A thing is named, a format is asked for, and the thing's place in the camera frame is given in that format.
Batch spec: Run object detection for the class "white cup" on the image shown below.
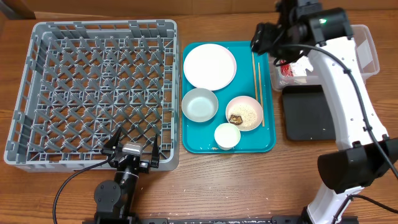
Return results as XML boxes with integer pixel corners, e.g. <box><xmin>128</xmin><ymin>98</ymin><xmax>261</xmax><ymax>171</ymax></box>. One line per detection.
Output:
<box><xmin>214</xmin><ymin>123</ymin><xmax>241</xmax><ymax>151</ymax></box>

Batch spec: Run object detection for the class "black tray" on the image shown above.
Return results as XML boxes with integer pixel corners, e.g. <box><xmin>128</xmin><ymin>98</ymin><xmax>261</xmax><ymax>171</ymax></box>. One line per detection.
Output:
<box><xmin>282</xmin><ymin>85</ymin><xmax>336</xmax><ymax>141</ymax></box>

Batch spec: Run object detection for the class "teal serving tray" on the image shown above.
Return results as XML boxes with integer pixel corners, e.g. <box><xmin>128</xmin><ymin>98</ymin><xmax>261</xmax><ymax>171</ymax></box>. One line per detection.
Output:
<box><xmin>181</xmin><ymin>41</ymin><xmax>276</xmax><ymax>154</ymax></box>

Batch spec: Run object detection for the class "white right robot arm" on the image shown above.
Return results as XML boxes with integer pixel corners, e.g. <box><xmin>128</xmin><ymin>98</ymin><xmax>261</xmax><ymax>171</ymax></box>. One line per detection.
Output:
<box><xmin>251</xmin><ymin>1</ymin><xmax>397</xmax><ymax>223</ymax></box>

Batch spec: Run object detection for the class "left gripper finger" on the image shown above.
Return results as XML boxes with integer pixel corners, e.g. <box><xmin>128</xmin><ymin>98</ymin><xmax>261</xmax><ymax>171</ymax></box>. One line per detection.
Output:
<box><xmin>150</xmin><ymin>134</ymin><xmax>160</xmax><ymax>169</ymax></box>
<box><xmin>101</xmin><ymin>127</ymin><xmax>122</xmax><ymax>156</ymax></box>

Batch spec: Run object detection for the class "grey plastic dish rack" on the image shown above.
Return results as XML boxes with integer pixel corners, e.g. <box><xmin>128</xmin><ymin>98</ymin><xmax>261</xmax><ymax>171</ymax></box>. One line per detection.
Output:
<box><xmin>3</xmin><ymin>19</ymin><xmax>180</xmax><ymax>172</ymax></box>

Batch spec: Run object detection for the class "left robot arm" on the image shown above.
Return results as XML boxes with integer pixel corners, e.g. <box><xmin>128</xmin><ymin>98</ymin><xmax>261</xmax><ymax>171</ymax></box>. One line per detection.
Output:
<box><xmin>94</xmin><ymin>128</ymin><xmax>160</xmax><ymax>224</ymax></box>

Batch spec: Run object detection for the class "large white plate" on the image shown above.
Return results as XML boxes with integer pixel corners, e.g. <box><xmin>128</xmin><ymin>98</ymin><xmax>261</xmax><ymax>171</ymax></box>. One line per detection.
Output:
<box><xmin>183</xmin><ymin>44</ymin><xmax>237</xmax><ymax>91</ymax></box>

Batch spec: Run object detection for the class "wooden chopstick right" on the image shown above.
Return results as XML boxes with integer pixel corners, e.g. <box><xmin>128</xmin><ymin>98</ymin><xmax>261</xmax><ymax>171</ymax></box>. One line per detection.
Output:
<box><xmin>257</xmin><ymin>62</ymin><xmax>265</xmax><ymax>127</ymax></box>

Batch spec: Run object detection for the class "white tissue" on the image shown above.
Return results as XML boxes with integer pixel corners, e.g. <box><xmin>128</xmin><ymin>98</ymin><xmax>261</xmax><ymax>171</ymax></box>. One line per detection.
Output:
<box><xmin>290</xmin><ymin>56</ymin><xmax>313</xmax><ymax>77</ymax></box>

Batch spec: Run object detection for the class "grey bowl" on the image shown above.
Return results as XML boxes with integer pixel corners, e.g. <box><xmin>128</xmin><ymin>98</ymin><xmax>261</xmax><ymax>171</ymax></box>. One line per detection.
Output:
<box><xmin>182</xmin><ymin>88</ymin><xmax>218</xmax><ymax>123</ymax></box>

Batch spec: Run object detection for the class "brown food scrap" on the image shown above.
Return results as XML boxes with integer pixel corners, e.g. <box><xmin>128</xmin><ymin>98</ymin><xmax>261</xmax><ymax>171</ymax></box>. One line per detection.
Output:
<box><xmin>228</xmin><ymin>114</ymin><xmax>243</xmax><ymax>126</ymax></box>

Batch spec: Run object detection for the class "clear plastic bin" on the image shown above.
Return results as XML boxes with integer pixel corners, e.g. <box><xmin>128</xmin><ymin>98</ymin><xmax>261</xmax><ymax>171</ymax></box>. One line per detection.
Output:
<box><xmin>269</xmin><ymin>24</ymin><xmax>380</xmax><ymax>91</ymax></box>

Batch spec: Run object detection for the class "wooden chopstick left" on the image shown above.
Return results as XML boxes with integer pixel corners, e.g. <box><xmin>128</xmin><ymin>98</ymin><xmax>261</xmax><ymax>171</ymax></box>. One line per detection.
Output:
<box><xmin>251</xmin><ymin>52</ymin><xmax>258</xmax><ymax>101</ymax></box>

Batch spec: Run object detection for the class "red snack wrapper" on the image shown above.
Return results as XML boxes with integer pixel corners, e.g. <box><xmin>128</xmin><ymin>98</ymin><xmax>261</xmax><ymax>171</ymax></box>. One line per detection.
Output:
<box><xmin>279</xmin><ymin>60</ymin><xmax>294</xmax><ymax>77</ymax></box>

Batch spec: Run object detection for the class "wooden chopstick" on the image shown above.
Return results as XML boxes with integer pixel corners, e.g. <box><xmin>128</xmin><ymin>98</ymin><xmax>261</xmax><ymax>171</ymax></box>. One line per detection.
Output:
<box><xmin>251</xmin><ymin>52</ymin><xmax>258</xmax><ymax>101</ymax></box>
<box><xmin>257</xmin><ymin>62</ymin><xmax>265</xmax><ymax>127</ymax></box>

